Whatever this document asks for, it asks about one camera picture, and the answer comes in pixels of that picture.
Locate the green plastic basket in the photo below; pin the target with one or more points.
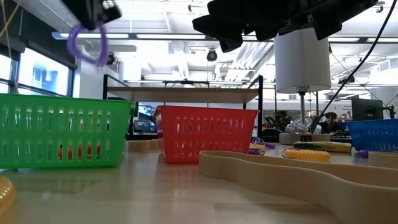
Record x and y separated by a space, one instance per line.
77 137

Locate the ceiling light strip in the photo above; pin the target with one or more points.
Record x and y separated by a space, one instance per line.
155 36

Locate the amber spiral wrist coil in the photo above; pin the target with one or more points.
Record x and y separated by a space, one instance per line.
6 194

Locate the yellow crayon box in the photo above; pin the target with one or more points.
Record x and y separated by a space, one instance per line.
323 147

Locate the white shade table lamp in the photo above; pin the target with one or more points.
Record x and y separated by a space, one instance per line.
301 62

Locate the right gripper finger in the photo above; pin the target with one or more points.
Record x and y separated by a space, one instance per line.
224 29

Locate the person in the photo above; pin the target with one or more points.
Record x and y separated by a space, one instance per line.
330 123

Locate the red plastic basket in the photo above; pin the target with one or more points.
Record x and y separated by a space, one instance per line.
202 138

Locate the wooden shelf riser black legs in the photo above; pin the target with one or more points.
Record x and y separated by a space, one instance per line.
186 95

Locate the yellow spiral wrist coil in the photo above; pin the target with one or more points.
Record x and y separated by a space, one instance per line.
256 146
308 155

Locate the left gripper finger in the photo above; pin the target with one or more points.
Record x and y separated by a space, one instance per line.
88 14
112 12

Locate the black ceiling camera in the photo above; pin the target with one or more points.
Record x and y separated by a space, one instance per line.
212 56
111 59

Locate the black computer monitor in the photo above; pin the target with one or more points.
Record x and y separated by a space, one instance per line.
367 109

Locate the large window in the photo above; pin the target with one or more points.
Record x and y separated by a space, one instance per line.
43 74

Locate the beige curved track piece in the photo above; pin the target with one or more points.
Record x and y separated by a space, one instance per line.
248 171

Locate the red-orange spiral wrist coil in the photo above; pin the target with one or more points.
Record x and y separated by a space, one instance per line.
70 153

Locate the blue plastic basket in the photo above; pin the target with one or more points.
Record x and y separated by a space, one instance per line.
373 123

